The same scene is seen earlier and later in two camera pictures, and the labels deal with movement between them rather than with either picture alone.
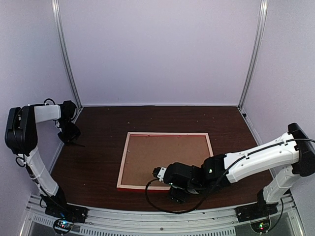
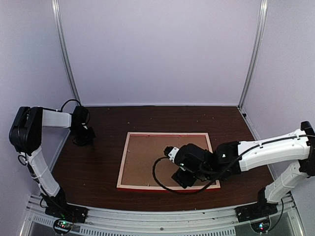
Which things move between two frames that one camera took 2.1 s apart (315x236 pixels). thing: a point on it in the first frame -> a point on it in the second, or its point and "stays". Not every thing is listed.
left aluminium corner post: [56, 6] stays
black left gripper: [76, 134] -> [89, 141]
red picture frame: [152, 188] stays
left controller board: [62, 226] stays
